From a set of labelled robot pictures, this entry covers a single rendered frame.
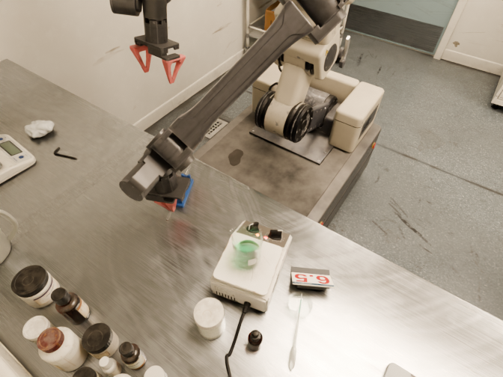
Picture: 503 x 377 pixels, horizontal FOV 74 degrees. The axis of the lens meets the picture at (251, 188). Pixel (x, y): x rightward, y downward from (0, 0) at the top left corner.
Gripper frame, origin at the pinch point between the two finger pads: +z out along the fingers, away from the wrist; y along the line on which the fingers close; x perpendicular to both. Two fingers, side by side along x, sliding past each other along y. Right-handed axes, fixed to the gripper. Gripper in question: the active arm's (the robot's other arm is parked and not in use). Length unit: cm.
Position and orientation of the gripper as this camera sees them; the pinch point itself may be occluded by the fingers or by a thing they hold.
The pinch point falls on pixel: (172, 208)
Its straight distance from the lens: 89.5
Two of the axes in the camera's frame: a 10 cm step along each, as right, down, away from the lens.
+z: -0.1, 6.5, 7.6
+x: 1.8, -7.5, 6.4
